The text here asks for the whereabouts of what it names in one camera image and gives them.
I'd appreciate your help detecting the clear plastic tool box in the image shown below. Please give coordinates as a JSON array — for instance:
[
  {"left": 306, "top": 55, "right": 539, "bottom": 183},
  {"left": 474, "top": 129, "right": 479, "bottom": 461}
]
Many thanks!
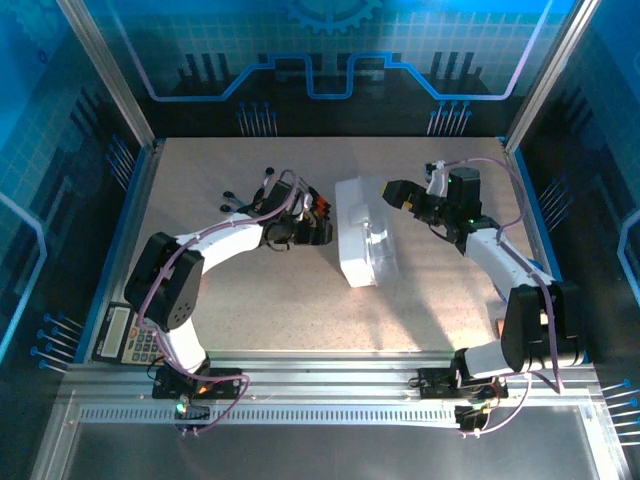
[{"left": 334, "top": 172, "right": 401, "bottom": 289}]

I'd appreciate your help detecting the aluminium base beam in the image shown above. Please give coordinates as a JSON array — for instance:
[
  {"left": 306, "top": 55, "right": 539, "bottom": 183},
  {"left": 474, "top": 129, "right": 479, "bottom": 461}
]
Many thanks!
[{"left": 59, "top": 349, "right": 601, "bottom": 406}]

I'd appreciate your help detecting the black grey desk calculator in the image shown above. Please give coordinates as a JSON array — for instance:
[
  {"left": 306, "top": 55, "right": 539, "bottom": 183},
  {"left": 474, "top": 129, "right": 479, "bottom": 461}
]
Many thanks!
[{"left": 92, "top": 302, "right": 169, "bottom": 364}]

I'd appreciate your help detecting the small circuit board green light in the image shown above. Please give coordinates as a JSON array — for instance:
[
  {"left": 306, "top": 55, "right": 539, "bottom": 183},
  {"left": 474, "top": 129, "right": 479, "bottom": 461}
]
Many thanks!
[
  {"left": 454, "top": 403, "right": 490, "bottom": 432},
  {"left": 173, "top": 397, "right": 211, "bottom": 422}
]

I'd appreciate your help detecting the grey metal plate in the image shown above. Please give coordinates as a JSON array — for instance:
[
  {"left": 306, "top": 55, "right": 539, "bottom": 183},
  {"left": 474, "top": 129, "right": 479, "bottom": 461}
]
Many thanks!
[{"left": 29, "top": 419, "right": 631, "bottom": 480}]

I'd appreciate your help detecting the aluminium side rail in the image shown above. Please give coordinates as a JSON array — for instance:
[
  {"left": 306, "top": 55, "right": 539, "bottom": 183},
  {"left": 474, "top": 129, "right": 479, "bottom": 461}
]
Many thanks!
[
  {"left": 82, "top": 139, "right": 164, "bottom": 364},
  {"left": 502, "top": 139, "right": 574, "bottom": 361}
]

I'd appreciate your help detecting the aluminium frame post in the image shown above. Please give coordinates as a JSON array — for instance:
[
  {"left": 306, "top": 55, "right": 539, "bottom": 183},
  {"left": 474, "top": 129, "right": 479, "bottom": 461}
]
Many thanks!
[
  {"left": 54, "top": 0, "right": 156, "bottom": 149},
  {"left": 502, "top": 0, "right": 604, "bottom": 151}
]

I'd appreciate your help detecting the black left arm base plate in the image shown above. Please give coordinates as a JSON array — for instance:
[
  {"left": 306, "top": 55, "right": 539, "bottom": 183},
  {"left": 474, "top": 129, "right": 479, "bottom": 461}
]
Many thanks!
[{"left": 152, "top": 367, "right": 242, "bottom": 401}]

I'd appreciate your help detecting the slotted grey cable duct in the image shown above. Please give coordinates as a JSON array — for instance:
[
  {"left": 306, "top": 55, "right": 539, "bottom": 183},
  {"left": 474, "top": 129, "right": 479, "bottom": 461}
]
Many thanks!
[{"left": 78, "top": 407, "right": 464, "bottom": 425}]

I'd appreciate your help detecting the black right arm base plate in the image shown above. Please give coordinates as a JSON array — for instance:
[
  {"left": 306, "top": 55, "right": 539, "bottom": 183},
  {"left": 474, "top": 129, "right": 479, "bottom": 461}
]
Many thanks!
[{"left": 418, "top": 367, "right": 509, "bottom": 401}]

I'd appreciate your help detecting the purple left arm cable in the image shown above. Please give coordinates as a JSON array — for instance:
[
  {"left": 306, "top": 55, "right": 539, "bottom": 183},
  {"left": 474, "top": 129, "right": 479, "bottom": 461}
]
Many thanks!
[{"left": 137, "top": 168, "right": 309, "bottom": 437}]

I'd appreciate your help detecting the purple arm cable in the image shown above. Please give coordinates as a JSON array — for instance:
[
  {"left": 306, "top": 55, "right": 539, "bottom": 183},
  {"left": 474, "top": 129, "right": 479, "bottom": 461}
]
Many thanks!
[
  {"left": 137, "top": 168, "right": 309, "bottom": 437},
  {"left": 447, "top": 156, "right": 565, "bottom": 439}
]

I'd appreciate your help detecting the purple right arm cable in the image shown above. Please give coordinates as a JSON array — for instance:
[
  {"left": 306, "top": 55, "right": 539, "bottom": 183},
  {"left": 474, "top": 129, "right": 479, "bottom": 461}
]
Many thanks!
[{"left": 447, "top": 156, "right": 565, "bottom": 439}]

